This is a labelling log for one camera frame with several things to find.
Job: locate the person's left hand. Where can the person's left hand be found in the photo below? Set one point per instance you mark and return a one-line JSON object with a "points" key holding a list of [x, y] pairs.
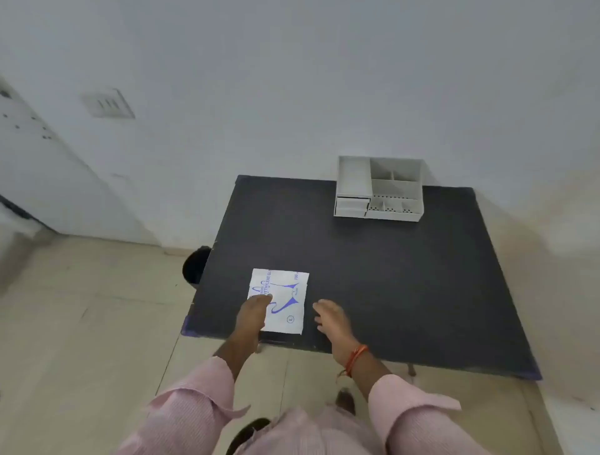
{"points": [[250, 316]]}

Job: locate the black trash bin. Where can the black trash bin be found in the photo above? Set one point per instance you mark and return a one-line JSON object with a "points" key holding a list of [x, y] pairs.
{"points": [[194, 267]]}

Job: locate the pink striped shirt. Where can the pink striped shirt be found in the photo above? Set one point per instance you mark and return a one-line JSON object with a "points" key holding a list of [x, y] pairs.
{"points": [[309, 433]]}

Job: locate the white door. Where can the white door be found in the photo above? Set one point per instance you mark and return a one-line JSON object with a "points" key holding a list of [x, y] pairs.
{"points": [[51, 183]]}

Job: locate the person's right forearm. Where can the person's right forearm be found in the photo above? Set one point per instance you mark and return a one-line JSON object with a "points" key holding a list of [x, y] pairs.
{"points": [[403, 412]]}

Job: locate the black trousers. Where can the black trousers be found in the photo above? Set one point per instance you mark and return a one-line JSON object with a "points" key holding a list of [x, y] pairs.
{"points": [[246, 433]]}

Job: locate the white glove packet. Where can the white glove packet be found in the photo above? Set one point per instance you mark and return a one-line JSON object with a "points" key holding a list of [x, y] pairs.
{"points": [[286, 293]]}

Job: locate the person's right hand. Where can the person's right hand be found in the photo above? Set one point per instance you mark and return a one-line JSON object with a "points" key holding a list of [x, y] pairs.
{"points": [[335, 323]]}

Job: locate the person's left forearm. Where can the person's left forearm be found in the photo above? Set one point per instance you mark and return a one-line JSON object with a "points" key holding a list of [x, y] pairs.
{"points": [[206, 398]]}

